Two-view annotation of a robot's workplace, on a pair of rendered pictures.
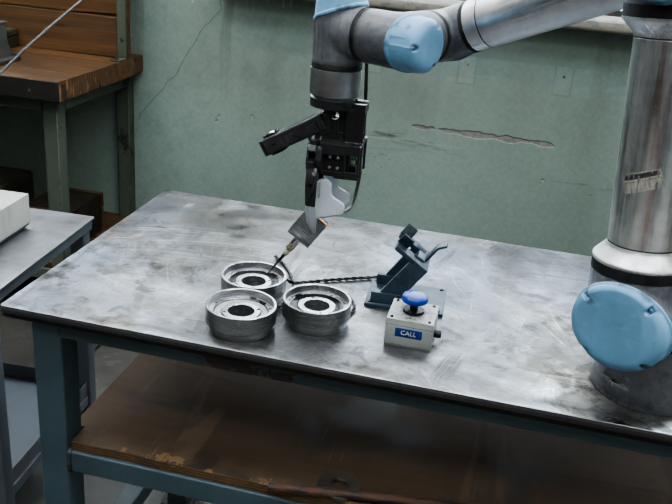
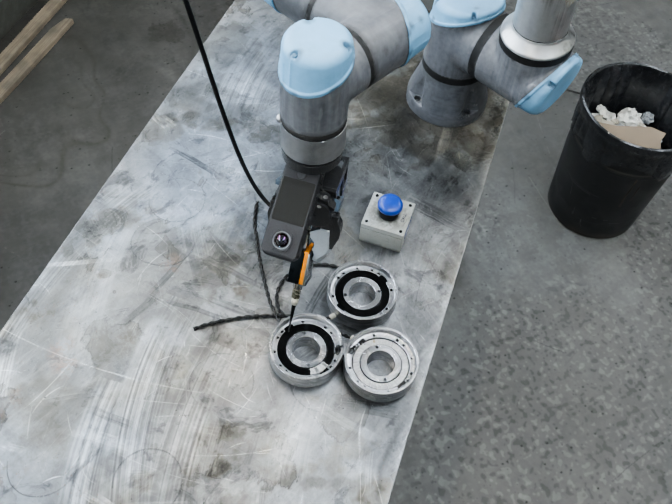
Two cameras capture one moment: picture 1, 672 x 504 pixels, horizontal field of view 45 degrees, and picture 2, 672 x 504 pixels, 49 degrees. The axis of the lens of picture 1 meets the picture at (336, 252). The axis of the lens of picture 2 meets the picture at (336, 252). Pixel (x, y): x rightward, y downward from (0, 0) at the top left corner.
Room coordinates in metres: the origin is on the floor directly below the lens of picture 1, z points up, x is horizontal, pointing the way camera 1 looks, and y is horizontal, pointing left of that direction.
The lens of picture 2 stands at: (1.14, 0.62, 1.77)
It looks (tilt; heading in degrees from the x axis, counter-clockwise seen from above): 55 degrees down; 273
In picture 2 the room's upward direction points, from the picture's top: 6 degrees clockwise
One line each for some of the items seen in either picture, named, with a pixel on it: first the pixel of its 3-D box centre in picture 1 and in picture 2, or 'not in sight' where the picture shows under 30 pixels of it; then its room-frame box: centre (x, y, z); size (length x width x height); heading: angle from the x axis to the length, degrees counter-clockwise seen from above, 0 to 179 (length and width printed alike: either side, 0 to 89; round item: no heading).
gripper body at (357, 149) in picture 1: (336, 137); (312, 174); (1.21, 0.01, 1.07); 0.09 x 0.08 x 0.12; 81
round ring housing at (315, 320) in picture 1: (316, 310); (361, 296); (1.12, 0.02, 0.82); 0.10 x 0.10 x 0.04
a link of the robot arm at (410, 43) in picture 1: (403, 40); (368, 31); (1.16, -0.07, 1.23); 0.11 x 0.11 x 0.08; 53
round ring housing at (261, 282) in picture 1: (253, 285); (306, 351); (1.19, 0.13, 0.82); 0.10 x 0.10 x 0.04
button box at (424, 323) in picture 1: (415, 324); (388, 218); (1.10, -0.13, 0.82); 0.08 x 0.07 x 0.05; 78
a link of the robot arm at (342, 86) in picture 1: (335, 83); (310, 131); (1.21, 0.02, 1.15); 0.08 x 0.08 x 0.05
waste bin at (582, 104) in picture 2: not in sight; (615, 158); (0.44, -0.95, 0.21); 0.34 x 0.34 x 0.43
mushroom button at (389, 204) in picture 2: (413, 308); (389, 211); (1.10, -0.12, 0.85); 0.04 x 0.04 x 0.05
